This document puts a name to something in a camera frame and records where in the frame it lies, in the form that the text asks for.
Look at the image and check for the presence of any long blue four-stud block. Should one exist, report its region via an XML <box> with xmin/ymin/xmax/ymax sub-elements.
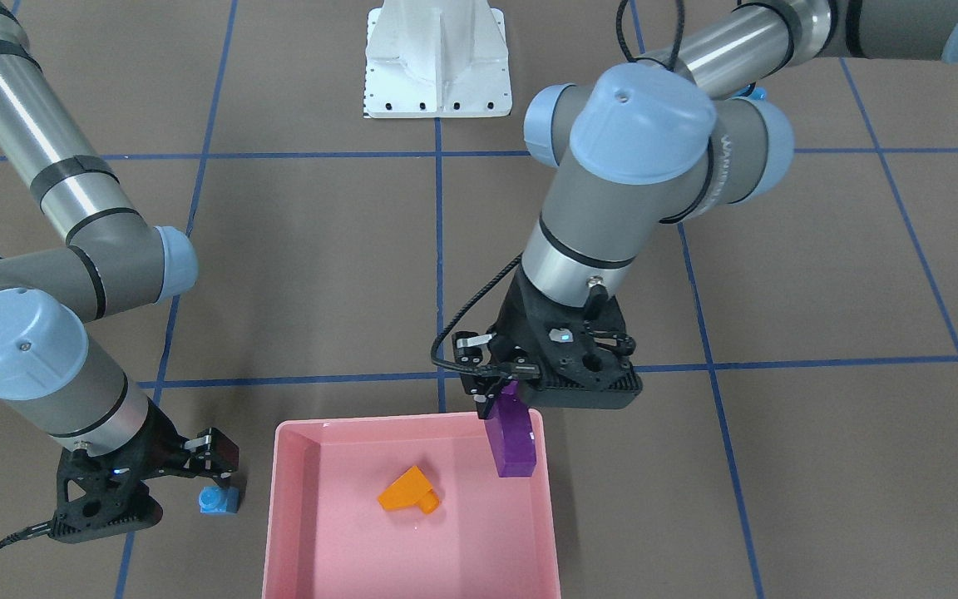
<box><xmin>734</xmin><ymin>82</ymin><xmax>768</xmax><ymax>101</ymax></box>

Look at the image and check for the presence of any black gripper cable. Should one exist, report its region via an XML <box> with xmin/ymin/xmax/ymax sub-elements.
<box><xmin>430</xmin><ymin>254</ymin><xmax>530</xmax><ymax>375</ymax></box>

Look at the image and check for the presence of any pink plastic box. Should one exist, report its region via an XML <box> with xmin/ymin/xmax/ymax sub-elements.
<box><xmin>262</xmin><ymin>412</ymin><xmax>561</xmax><ymax>598</ymax></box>

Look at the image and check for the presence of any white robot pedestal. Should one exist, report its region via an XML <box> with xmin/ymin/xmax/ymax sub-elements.
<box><xmin>363</xmin><ymin>1</ymin><xmax>513</xmax><ymax>119</ymax></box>

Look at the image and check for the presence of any orange block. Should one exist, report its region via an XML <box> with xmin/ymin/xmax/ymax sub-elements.
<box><xmin>377</xmin><ymin>465</ymin><xmax>442</xmax><ymax>515</ymax></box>

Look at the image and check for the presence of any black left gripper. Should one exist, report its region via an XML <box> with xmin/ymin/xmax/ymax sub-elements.
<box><xmin>456</xmin><ymin>270</ymin><xmax>644</xmax><ymax>420</ymax></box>

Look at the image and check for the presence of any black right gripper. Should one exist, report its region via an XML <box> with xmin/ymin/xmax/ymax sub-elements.
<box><xmin>50</xmin><ymin>404</ymin><xmax>240</xmax><ymax>543</ymax></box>

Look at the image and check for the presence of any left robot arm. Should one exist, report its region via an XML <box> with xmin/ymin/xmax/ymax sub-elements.
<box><xmin>432</xmin><ymin>1</ymin><xmax>958</xmax><ymax>420</ymax></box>

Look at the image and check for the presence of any small blue block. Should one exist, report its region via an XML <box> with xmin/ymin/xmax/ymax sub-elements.
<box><xmin>197</xmin><ymin>486</ymin><xmax>242</xmax><ymax>515</ymax></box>

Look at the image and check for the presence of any purple block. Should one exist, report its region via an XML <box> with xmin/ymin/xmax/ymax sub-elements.
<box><xmin>484</xmin><ymin>382</ymin><xmax>537</xmax><ymax>478</ymax></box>

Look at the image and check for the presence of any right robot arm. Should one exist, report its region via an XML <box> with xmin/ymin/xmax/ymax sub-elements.
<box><xmin>0</xmin><ymin>2</ymin><xmax>240</xmax><ymax>545</ymax></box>

